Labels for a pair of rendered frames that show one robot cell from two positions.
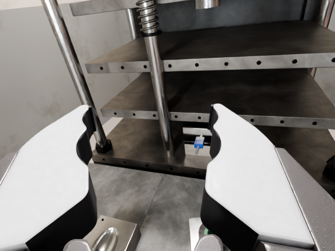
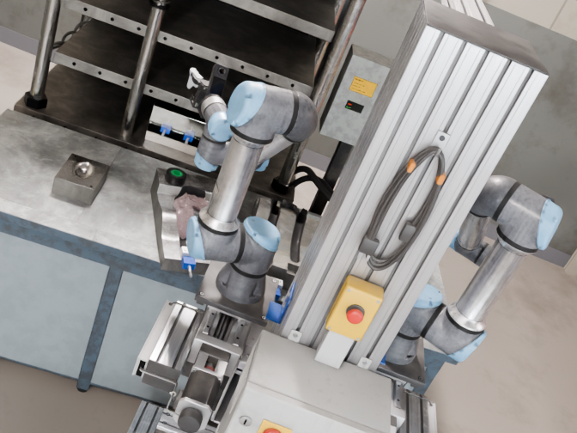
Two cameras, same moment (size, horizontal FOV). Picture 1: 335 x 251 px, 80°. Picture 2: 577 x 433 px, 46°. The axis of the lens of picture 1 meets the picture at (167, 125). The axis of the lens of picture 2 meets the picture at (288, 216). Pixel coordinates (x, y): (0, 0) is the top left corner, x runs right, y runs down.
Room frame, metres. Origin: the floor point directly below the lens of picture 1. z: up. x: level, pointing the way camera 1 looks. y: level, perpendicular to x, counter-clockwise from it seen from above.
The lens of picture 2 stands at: (-1.92, 0.72, 2.28)
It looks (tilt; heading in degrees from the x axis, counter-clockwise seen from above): 30 degrees down; 329
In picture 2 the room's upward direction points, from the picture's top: 23 degrees clockwise
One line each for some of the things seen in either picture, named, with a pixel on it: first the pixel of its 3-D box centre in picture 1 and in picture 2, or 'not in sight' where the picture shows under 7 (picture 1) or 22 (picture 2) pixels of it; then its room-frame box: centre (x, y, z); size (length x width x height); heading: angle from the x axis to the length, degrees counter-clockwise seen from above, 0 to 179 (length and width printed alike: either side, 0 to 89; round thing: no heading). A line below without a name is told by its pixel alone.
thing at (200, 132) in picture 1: (216, 117); (187, 111); (1.01, -0.29, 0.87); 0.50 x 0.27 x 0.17; 158
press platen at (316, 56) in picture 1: (209, 44); (204, 24); (1.15, -0.29, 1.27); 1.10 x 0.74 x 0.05; 68
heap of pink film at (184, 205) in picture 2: not in sight; (197, 212); (0.12, -0.14, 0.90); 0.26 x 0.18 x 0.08; 175
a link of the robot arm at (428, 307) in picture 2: not in sight; (416, 307); (-0.70, -0.54, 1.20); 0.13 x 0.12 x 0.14; 36
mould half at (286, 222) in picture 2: not in sight; (283, 235); (0.07, -0.49, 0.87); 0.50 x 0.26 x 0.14; 158
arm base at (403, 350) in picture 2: not in sight; (397, 334); (-0.69, -0.54, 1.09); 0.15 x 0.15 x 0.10
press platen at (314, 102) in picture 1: (210, 86); (190, 72); (1.15, -0.29, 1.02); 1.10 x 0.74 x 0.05; 68
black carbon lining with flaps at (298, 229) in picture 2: not in sight; (284, 227); (0.06, -0.48, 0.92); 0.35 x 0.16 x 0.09; 158
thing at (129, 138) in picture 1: (209, 126); (174, 122); (1.11, -0.28, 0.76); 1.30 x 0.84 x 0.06; 68
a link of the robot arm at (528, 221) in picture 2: not in sight; (489, 278); (-0.80, -0.62, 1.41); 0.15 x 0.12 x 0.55; 36
